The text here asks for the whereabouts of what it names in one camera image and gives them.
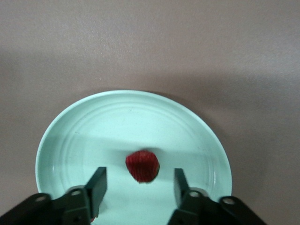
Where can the mint green round plate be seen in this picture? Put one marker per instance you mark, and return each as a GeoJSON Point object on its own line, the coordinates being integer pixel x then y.
{"type": "Point", "coordinates": [117, 129]}

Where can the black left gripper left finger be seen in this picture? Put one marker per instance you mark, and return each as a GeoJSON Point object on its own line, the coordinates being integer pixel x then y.
{"type": "Point", "coordinates": [98, 187]}

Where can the brown tablecloth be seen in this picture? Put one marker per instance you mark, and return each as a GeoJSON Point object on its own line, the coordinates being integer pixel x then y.
{"type": "Point", "coordinates": [70, 47]}

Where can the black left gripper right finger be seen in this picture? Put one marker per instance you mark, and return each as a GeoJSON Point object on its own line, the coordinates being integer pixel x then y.
{"type": "Point", "coordinates": [181, 187]}

